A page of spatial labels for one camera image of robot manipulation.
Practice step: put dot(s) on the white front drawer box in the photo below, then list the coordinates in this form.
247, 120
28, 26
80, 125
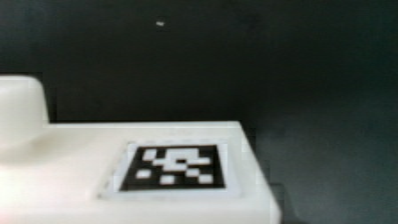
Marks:
122, 173

